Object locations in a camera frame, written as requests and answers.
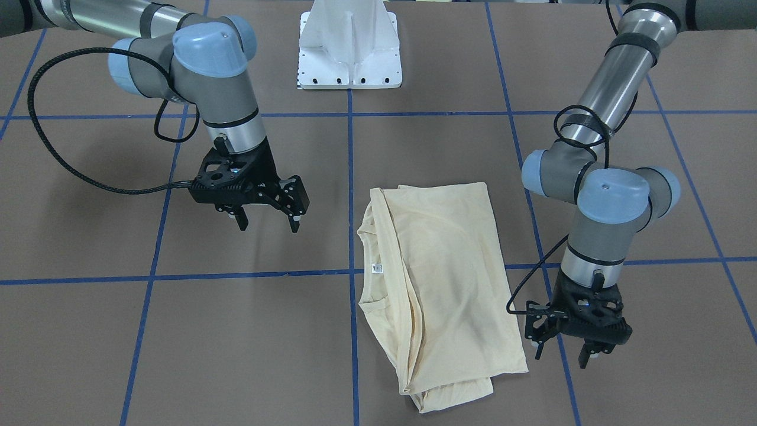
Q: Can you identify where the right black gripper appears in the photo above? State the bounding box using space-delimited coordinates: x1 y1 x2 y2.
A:
189 137 310 234

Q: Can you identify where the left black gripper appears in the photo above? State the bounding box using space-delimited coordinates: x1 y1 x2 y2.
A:
525 273 633 369

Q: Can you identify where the cream long-sleeve printed shirt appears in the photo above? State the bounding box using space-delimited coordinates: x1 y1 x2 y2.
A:
357 182 528 414

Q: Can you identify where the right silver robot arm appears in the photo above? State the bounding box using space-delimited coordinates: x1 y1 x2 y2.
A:
2 1 310 232

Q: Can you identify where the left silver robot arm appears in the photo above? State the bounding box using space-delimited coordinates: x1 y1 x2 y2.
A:
493 4 755 381

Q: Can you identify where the white camera mast with base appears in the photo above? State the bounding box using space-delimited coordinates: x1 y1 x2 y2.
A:
297 1 403 90

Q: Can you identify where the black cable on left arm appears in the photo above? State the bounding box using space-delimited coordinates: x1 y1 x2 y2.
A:
506 0 639 315

